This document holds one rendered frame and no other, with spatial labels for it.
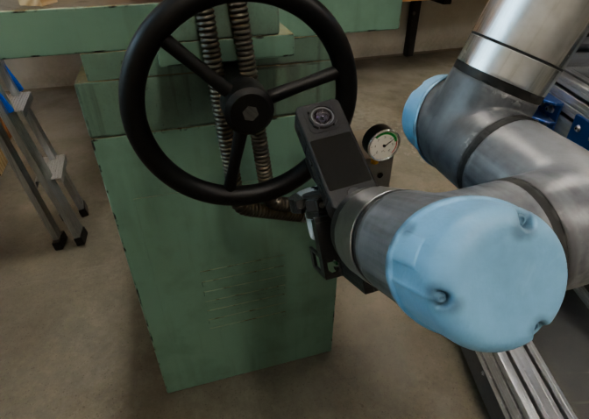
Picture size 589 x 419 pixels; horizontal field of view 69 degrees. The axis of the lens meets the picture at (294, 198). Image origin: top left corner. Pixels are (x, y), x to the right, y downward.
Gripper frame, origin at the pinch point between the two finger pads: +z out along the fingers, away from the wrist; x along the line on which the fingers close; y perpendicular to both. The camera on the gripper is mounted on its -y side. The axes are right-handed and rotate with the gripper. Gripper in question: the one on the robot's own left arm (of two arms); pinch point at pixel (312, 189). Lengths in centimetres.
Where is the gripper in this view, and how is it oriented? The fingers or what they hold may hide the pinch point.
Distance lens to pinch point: 53.9
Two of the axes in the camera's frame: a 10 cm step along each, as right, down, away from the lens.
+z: -2.0, -0.8, 9.8
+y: 1.9, 9.7, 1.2
